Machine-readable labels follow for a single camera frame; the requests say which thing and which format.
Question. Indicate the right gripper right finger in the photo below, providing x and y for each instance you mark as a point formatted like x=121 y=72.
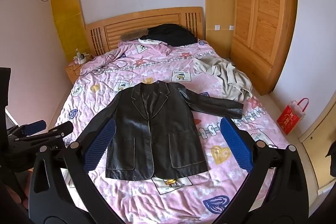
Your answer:
x=287 y=198

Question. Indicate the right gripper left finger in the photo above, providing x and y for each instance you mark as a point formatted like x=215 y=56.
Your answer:
x=49 y=198

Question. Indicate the black fur-collared coat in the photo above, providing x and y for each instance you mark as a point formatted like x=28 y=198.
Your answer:
x=171 y=34

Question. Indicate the wooden wardrobe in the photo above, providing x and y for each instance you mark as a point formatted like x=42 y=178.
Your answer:
x=261 y=40

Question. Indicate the wooden slatted headboard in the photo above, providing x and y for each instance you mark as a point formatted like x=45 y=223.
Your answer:
x=105 y=35

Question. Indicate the wooden nightstand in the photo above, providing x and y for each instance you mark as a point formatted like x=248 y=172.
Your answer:
x=73 y=69

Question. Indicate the black leather jacket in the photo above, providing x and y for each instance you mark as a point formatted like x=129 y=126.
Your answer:
x=156 y=135

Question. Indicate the beige crumpled garment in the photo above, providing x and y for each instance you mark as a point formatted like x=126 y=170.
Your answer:
x=228 y=74

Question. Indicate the red paper gift bag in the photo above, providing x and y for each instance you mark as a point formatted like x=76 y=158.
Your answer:
x=292 y=114

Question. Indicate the pink patterned bed quilt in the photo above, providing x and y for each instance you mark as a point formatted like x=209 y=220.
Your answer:
x=195 y=199

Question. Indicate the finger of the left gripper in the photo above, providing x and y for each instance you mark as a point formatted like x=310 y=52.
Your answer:
x=27 y=129
x=57 y=133

